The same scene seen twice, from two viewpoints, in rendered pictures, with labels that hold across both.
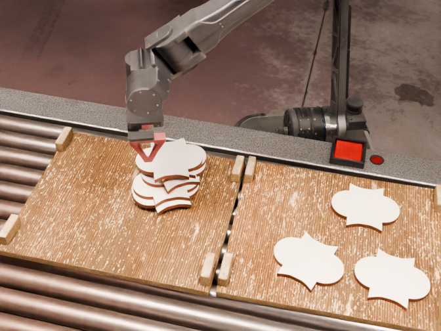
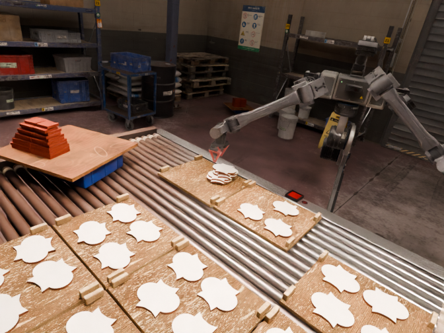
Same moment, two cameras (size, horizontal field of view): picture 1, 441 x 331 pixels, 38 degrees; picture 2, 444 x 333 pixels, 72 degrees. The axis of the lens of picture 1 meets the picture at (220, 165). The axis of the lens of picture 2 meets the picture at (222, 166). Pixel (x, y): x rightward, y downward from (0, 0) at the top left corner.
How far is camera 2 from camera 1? 0.72 m
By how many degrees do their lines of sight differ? 28
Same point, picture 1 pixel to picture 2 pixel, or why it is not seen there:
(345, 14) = (339, 175)
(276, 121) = not seen: hidden behind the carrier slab
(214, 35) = (245, 120)
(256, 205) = (246, 193)
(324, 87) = not seen: hidden behind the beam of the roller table
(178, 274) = (205, 197)
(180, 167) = (225, 171)
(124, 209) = (202, 178)
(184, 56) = (234, 125)
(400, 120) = not seen: hidden behind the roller
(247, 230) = (237, 197)
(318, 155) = (282, 193)
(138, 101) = (213, 132)
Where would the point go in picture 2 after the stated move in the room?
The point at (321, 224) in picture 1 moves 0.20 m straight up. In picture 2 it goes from (265, 207) to (273, 171)
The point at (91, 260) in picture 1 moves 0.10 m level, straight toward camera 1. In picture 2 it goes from (182, 184) to (175, 194)
